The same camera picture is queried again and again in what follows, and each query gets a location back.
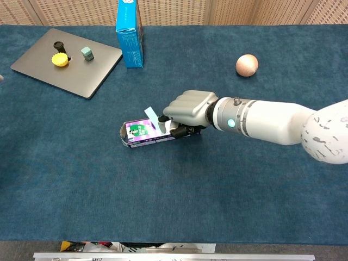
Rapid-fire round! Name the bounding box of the small green block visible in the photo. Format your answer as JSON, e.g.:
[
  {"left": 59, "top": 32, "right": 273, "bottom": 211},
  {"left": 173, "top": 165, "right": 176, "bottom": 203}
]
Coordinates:
[{"left": 80, "top": 46, "right": 95, "bottom": 62}]

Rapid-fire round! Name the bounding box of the blue carton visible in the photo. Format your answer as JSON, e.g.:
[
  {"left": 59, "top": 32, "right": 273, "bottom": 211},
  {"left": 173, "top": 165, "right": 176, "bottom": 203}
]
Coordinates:
[{"left": 115, "top": 0, "right": 145, "bottom": 69}]

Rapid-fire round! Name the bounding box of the white plastic bag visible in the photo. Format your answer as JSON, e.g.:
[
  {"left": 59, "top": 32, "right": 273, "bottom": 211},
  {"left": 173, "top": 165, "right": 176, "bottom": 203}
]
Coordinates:
[{"left": 83, "top": 241, "right": 126, "bottom": 253}]

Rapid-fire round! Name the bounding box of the grey closed laptop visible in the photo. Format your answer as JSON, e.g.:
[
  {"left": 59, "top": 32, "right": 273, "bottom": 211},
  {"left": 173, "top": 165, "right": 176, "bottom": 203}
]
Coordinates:
[{"left": 10, "top": 28, "right": 123, "bottom": 100}]

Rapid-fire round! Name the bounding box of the woven bamboo screen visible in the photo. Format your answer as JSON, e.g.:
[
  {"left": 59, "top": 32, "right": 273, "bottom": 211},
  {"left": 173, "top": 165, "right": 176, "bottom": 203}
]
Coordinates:
[{"left": 0, "top": 0, "right": 348, "bottom": 27}]

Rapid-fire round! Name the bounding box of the yellow black package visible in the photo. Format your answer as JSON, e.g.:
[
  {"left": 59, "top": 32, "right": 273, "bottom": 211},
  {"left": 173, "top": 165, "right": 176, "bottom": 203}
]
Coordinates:
[{"left": 60, "top": 240, "right": 85, "bottom": 253}]

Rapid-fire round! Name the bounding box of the small black cylinder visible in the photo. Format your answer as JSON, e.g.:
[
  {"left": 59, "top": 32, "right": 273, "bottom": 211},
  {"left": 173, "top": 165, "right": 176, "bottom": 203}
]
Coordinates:
[{"left": 53, "top": 41, "right": 67, "bottom": 55}]

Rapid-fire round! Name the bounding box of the tan wooden ball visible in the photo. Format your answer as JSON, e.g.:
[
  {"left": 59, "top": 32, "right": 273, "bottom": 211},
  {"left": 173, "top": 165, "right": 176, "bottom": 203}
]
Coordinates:
[{"left": 235, "top": 53, "right": 259, "bottom": 78}]

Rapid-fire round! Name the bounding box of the purple toothpaste box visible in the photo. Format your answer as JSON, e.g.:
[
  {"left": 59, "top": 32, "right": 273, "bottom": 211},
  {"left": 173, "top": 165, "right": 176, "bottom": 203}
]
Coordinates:
[{"left": 119, "top": 117, "right": 202, "bottom": 149}]

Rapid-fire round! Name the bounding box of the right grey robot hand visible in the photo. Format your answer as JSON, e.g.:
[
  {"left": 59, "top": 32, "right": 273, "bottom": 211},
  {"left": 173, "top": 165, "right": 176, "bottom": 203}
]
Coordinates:
[{"left": 158, "top": 90, "right": 220, "bottom": 139}]

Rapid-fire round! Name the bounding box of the yellow ridged bottle cap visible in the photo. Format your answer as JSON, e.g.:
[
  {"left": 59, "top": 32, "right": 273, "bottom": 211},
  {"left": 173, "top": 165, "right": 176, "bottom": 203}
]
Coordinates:
[{"left": 51, "top": 53, "right": 69, "bottom": 68}]

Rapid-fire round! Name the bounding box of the blue table cloth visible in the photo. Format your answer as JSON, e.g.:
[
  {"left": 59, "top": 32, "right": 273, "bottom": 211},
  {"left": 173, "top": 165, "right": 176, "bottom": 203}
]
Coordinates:
[{"left": 0, "top": 24, "right": 348, "bottom": 243}]

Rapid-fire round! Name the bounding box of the aluminium frame rail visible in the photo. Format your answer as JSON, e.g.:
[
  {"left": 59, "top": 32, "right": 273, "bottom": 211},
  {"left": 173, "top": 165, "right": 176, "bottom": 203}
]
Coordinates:
[{"left": 33, "top": 251, "right": 316, "bottom": 261}]

